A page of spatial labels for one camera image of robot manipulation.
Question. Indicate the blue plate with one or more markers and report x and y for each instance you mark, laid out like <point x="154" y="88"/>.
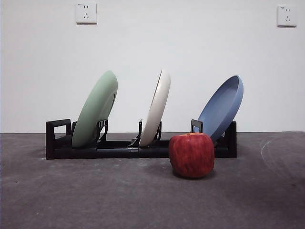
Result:
<point x="219" y="107"/>

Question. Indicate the cream white plate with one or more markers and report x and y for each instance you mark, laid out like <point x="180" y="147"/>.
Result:
<point x="157" y="107"/>

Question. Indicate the green plate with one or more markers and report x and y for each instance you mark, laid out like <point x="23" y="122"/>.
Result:
<point x="95" y="107"/>

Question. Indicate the red apple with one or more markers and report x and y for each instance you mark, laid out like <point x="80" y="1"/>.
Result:
<point x="191" y="157"/>

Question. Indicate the white wall socket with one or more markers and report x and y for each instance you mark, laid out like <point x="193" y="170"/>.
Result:
<point x="287" y="16"/>
<point x="86" y="13"/>

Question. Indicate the black plate rack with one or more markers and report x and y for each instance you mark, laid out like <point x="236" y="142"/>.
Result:
<point x="107" y="152"/>

